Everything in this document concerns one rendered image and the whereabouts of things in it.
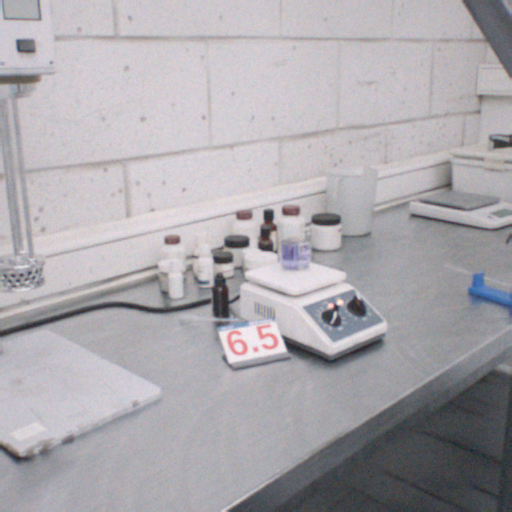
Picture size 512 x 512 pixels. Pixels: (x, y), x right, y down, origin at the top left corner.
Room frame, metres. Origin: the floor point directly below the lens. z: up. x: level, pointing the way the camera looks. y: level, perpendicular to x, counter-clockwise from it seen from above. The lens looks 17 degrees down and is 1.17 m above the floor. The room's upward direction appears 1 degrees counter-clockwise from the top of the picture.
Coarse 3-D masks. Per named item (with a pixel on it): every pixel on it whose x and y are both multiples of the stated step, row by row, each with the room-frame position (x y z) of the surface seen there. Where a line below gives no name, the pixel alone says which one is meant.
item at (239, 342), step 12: (264, 324) 0.93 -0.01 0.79; (228, 336) 0.90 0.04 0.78; (240, 336) 0.91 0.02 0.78; (252, 336) 0.91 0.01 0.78; (264, 336) 0.92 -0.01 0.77; (276, 336) 0.92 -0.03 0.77; (228, 348) 0.89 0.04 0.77; (240, 348) 0.89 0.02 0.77; (252, 348) 0.90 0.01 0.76; (264, 348) 0.90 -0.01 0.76; (276, 348) 0.91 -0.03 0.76
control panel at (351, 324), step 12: (324, 300) 0.96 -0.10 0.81; (336, 300) 0.96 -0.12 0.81; (348, 300) 0.97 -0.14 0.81; (312, 312) 0.92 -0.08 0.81; (348, 312) 0.95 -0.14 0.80; (372, 312) 0.97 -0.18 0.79; (324, 324) 0.91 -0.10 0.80; (348, 324) 0.92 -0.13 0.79; (360, 324) 0.93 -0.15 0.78; (372, 324) 0.94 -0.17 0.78; (336, 336) 0.89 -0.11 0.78
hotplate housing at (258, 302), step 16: (256, 288) 1.00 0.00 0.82; (272, 288) 1.00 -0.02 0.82; (320, 288) 0.99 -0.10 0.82; (336, 288) 0.99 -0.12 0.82; (352, 288) 1.00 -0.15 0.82; (256, 304) 0.99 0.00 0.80; (272, 304) 0.96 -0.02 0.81; (288, 304) 0.94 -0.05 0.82; (304, 304) 0.93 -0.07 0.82; (256, 320) 0.99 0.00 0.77; (288, 320) 0.94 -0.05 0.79; (304, 320) 0.91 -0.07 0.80; (384, 320) 0.96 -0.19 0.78; (288, 336) 0.94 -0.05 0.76; (304, 336) 0.91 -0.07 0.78; (320, 336) 0.89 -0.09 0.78; (352, 336) 0.91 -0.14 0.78; (368, 336) 0.93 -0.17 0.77; (384, 336) 0.96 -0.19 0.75; (320, 352) 0.89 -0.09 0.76; (336, 352) 0.88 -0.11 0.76
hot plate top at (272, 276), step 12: (276, 264) 1.06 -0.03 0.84; (312, 264) 1.06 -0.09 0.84; (252, 276) 1.01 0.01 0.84; (264, 276) 1.00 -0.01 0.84; (276, 276) 1.00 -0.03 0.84; (288, 276) 1.00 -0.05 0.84; (300, 276) 1.00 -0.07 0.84; (312, 276) 1.00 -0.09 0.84; (324, 276) 1.00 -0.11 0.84; (336, 276) 1.00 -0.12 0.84; (276, 288) 0.96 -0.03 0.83; (288, 288) 0.95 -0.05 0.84; (300, 288) 0.94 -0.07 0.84; (312, 288) 0.96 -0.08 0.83
